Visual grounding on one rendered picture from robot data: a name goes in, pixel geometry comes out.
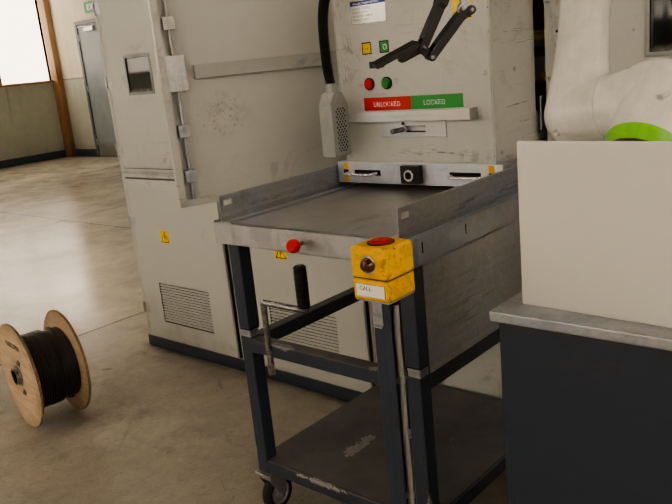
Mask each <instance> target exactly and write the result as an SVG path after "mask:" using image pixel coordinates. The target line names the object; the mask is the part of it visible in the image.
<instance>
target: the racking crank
mask: <svg viewBox="0 0 672 504"><path fill-rule="evenodd" d="M293 274H294V282H295V291H296V298H297V299H296V300H297V306H295V305H290V304H284V303H279V302H274V301H269V300H264V299H263V300H262V301H261V303H260V307H261V315H262V323H263V330H264V338H265V346H266V353H267V361H268V364H267V365H268V373H269V376H270V375H276V372H275V364H274V360H273V352H272V344H271V336H270V329H269V321H268V313H267V307H272V308H277V309H282V310H287V311H292V312H297V313H302V314H305V313H306V312H307V311H309V310H310V309H311V307H310V298H309V289H308V281H307V271H306V266H305V265H304V264H298V265H295V266H294V267H293Z"/></svg>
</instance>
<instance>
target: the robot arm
mask: <svg viewBox="0 0 672 504"><path fill-rule="evenodd" d="M449 1H450V0H434V1H433V6H432V8H431V10H430V13H429V15H428V17H427V20H426V22H425V25H424V27H423V29H422V32H421V34H420V36H419V39H418V41H414V40H412V41H410V42H408V43H406V44H404V45H402V46H401V47H399V48H397V49H395V50H393V51H391V52H390V53H388V54H386V55H384V56H382V57H380V58H379V59H377V60H375V61H373V62H371V63H372V66H373V67H374V68H376V69H379V68H381V67H383V66H385V65H387V64H389V63H390V62H392V61H394V60H396V59H398V62H400V63H404V62H406V61H408V60H410V59H412V58H414V57H415V56H417V55H419V54H421V55H423V56H424V58H425V59H426V60H429V61H435V60H436V59H437V57H438V56H439V54H440V53H441V52H442V50H443V49H444V48H445V46H446V45H447V44H448V42H449V41H450V39H451V38H452V37H453V35H454V34H455V33H456V31H457V30H458V28H459V27H460V26H461V24H462V23H463V22H464V20H465V19H467V18H468V17H470V16H471V15H472V14H474V13H475V12H476V7H475V6H474V5H471V3H470V1H469V0H459V4H458V5H457V7H456V10H457V11H456V12H455V13H454V14H453V15H452V17H451V18H450V19H449V21H448V22H447V23H446V25H445V26H444V28H443V29H442V30H441V32H440V33H439V35H438V36H437V37H436V39H435V40H434V41H433V43H432V44H431V46H430V47H429V45H430V43H431V40H432V38H433V36H434V33H435V31H436V29H437V26H438V24H439V22H440V19H441V17H442V15H443V12H444V10H445V8H446V7H447V6H448V4H449ZM610 13H611V0H560V9H559V22H558V33H557V42H556V50H555V57H554V64H553V70H552V76H551V81H550V86H549V91H548V96H547V101H546V105H545V110H544V121H545V125H546V128H547V130H548V132H549V133H550V135H551V136H552V137H553V138H554V139H555V140H556V141H672V59H666V58H658V59H651V60H647V61H644V62H641V63H638V64H635V65H633V66H630V67H628V68H625V69H623V70H621V71H618V72H615V73H611V74H610ZM428 47H429V48H428Z"/></svg>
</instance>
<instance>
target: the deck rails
mask: <svg viewBox="0 0 672 504"><path fill-rule="evenodd" d="M361 184H364V183H356V182H340V181H339V171H338V165H335V166H331V167H327V168H323V169H319V170H315V171H312V172H308V173H304V174H300V175H296V176H293V177H289V178H285V179H281V180H277V181H273V182H270V183H266V184H262V185H258V186H254V187H251V188H247V189H243V190H239V191H235V192H231V193H228V194H224V195H220V196H218V200H219V207H220V214H221V221H220V223H229V224H232V223H235V222H238V221H242V220H245V219H248V218H252V217H255V216H258V215H261V214H265V213H268V212H271V211H275V210H278V209H281V208H285V207H288V206H291V205H295V204H298V203H301V202H305V201H308V200H311V199H315V198H318V197H321V196H325V195H328V194H331V193H335V192H338V191H341V190H344V189H348V188H351V187H354V186H358V185H361ZM517 193H518V168H517V165H515V166H513V167H510V168H507V169H504V170H501V171H499V172H496V173H493V174H490V175H487V176H485V177H482V178H479V179H476V180H473V181H471V182H468V183H465V184H462V185H459V186H456V187H454V188H451V189H448V190H445V191H442V192H440V193H437V194H434V195H431V196H428V197H426V198H423V199H420V200H417V201H414V202H412V203H409V204H406V205H403V206H400V207H397V208H396V213H397V225H398V233H397V234H395V235H392V236H390V237H391V238H401V239H408V238H411V237H413V236H415V235H418V234H420V233H423V232H425V231H428V230H430V229H432V228H435V227H437V226H440V225H442V224H444V223H447V222H449V221H452V220H454V219H457V218H459V217H461V216H464V215H466V214H469V213H471V212H474V211H476V210H478V209H481V208H483V207H486V206H488V205H490V204H493V203H495V202H498V201H500V200H503V199H505V198H507V197H510V196H512V195H515V194H517ZM229 198H231V204H227V205H223V200H226V199H229ZM406 211H408V217H406V218H404V219H401V213H403V212H406Z"/></svg>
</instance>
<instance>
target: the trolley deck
mask: <svg viewBox="0 0 672 504"><path fill-rule="evenodd" d="M451 188H454V187H451V186H427V185H403V184H380V183H364V184H361V185H358V186H354V187H351V188H348V189H344V190H341V191H338V192H335V193H331V194H328V195H325V196H321V197H318V198H315V199H311V200H308V201H305V202H301V203H298V204H295V205H291V206H288V207H285V208H281V209H278V210H275V211H271V212H268V213H265V214H261V215H258V216H255V217H252V218H248V219H245V220H242V221H238V222H235V223H232V224H229V223H220V221H221V218H220V219H217V220H214V229H215V236H216V243H220V244H227V245H235V246H243V247H251V248H258V249H266V250H274V251H282V252H288V251H287V249H286V244H287V242H288V241H289V240H291V239H297V240H298V241H299V242H300V241H304V245H301V247H300V251H299V252H297V254H305V255H312V256H320V257H328V258H336V259H343V260H351V249H350V248H351V247H352V246H353V245H356V244H358V243H361V242H363V241H366V240H368V239H371V238H373V237H376V236H381V237H390V236H392V235H395V234H397V233H398V225H397V213H396V208H397V207H400V206H403V205H406V204H409V203H412V202H414V201H417V200H420V199H423V198H426V197H428V196H431V195H434V194H437V193H440V192H442V191H445V190H448V189H451ZM518 220H519V194H518V193H517V194H515V195H512V196H510V197H507V198H505V199H503V200H500V201H498V202H495V203H493V204H490V205H488V206H486V207H483V208H481V209H478V210H476V211H474V212H471V213H469V214H466V215H464V216H461V217H459V218H457V219H454V220H452V221H449V222H447V223H444V224H442V225H440V226H437V227H435V228H432V229H430V230H428V231H425V232H423V233H420V234H418V235H415V236H413V237H411V238H408V239H409V240H410V241H411V245H412V257H413V269H415V268H417V267H419V266H422V265H424V264H426V263H428V262H430V261H432V260H434V259H437V258H439V257H441V256H443V255H445V254H447V253H449V252H451V251H454V250H456V249H458V248H460V247H462V246H464V245H466V244H469V243H471V242H473V241H475V240H477V239H479V238H481V237H484V236H486V235H488V234H490V233H492V232H494V231H496V230H499V229H501V228H503V227H505V226H507V225H509V224H511V223H513V222H516V221H518ZM351 261H352V260H351Z"/></svg>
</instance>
